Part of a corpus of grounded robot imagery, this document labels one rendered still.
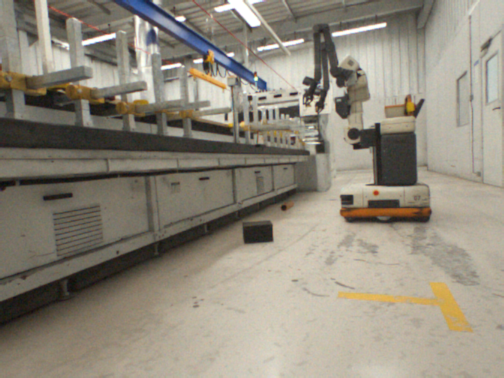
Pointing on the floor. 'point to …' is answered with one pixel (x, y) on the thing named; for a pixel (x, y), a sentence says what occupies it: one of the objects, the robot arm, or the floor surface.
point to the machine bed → (115, 211)
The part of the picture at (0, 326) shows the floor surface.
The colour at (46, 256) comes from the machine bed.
